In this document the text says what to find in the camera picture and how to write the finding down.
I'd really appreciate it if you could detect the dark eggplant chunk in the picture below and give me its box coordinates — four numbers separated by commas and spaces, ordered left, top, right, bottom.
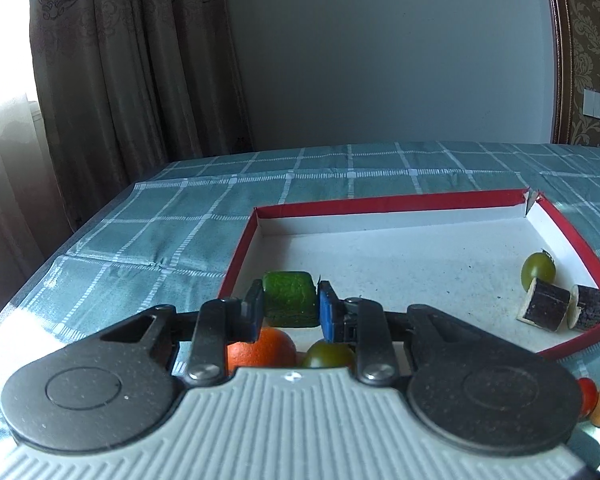
517, 278, 570, 333
567, 285, 600, 332

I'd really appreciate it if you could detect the sheer white curtain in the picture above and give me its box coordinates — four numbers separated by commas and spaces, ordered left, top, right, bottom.
0, 0, 71, 311

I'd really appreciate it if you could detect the red shallow cardboard box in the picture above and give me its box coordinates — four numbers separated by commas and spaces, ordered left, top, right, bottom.
220, 188, 600, 359

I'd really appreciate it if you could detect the orange tangerine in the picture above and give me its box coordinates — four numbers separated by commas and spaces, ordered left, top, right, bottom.
226, 327, 297, 373

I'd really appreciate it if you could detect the yellow-green tomato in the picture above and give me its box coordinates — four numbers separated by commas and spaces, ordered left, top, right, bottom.
520, 250, 556, 292

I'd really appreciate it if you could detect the teal plaid tablecloth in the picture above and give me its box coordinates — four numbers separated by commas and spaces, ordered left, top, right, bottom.
0, 141, 600, 460

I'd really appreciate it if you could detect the dark wooden door frame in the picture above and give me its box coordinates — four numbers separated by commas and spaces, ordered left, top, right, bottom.
548, 0, 574, 144

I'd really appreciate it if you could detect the green tomato with stem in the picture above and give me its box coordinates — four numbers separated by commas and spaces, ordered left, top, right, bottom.
301, 340, 356, 370

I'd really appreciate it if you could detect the green cucumber chunk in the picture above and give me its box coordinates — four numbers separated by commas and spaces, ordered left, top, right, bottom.
262, 271, 318, 328

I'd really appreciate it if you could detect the brown patterned curtain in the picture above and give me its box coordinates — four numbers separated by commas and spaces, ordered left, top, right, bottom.
30, 0, 252, 227

